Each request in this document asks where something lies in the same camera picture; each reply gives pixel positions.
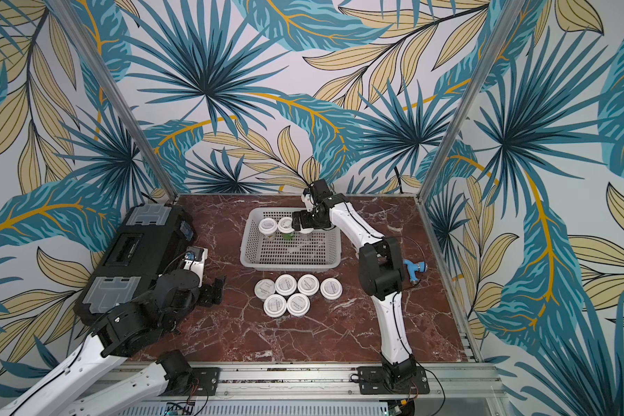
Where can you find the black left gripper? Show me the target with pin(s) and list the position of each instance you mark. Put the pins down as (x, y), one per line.
(210, 292)

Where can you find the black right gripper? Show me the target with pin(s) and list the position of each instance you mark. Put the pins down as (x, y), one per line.
(306, 220)

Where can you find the white lidded yogurt cup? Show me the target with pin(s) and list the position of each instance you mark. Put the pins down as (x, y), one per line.
(331, 289)
(286, 285)
(308, 285)
(306, 231)
(285, 227)
(298, 305)
(268, 227)

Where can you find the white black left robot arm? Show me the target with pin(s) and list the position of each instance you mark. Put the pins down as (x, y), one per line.
(116, 336)

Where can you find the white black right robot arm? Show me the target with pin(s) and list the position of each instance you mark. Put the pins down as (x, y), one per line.
(381, 274)

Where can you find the white plastic perforated basket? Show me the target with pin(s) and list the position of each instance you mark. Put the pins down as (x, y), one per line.
(315, 252)

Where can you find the foil topped yogurt cup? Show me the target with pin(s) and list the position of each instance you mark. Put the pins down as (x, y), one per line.
(265, 288)

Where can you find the black plastic toolbox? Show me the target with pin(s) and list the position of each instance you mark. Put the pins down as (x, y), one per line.
(149, 242)

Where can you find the blue plastic faucet toy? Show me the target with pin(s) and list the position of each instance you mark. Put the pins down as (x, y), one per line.
(414, 269)

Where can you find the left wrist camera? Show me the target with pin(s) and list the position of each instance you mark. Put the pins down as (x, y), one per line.
(195, 260)

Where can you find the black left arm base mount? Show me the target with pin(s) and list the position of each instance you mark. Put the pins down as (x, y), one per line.
(193, 381)

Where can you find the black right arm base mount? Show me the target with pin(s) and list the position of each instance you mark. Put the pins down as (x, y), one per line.
(375, 380)

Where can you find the left aluminium frame post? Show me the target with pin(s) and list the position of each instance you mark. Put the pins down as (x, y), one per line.
(71, 22)

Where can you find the aluminium frame post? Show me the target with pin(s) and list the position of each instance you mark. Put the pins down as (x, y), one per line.
(71, 22)
(483, 68)

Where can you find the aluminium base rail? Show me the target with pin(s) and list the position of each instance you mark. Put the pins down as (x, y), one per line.
(323, 388)

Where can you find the right aluminium frame post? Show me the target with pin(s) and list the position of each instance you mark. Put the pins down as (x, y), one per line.
(483, 68)

